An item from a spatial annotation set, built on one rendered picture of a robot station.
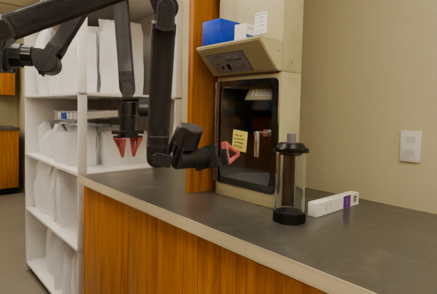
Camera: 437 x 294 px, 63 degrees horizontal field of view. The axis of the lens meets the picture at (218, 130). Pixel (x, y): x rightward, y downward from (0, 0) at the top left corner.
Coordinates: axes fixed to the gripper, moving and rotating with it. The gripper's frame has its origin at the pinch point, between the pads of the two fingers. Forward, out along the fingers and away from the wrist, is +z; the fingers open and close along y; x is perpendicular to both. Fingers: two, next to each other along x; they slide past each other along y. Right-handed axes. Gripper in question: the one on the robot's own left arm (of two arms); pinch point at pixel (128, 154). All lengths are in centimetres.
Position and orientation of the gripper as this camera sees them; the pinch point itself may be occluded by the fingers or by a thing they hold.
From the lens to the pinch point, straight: 137.0
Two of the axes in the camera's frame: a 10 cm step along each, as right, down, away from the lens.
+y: 7.4, -0.4, 6.7
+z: 0.0, 10.0, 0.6
